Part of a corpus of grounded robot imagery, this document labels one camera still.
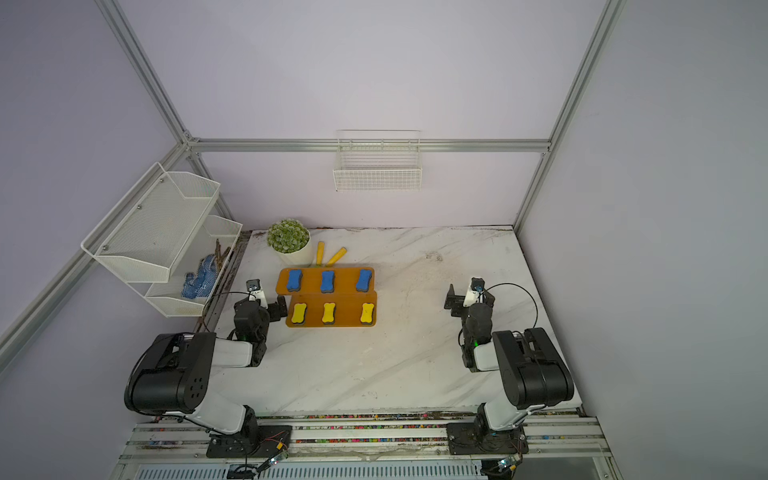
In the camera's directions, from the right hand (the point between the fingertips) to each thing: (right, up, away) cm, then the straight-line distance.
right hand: (467, 290), depth 93 cm
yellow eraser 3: (-32, -8, +2) cm, 33 cm away
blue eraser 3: (-32, +3, -7) cm, 33 cm away
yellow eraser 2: (-45, -8, +2) cm, 45 cm away
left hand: (-65, -3, +2) cm, 65 cm away
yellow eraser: (-54, -8, +1) cm, 55 cm away
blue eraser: (-54, +3, -5) cm, 54 cm away
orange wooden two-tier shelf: (-43, -1, -7) cm, 43 cm away
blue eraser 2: (-43, +2, -7) cm, 44 cm away
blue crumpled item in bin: (-82, +2, -5) cm, 82 cm away
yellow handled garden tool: (-52, +12, +19) cm, 56 cm away
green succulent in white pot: (-58, +16, +5) cm, 60 cm away
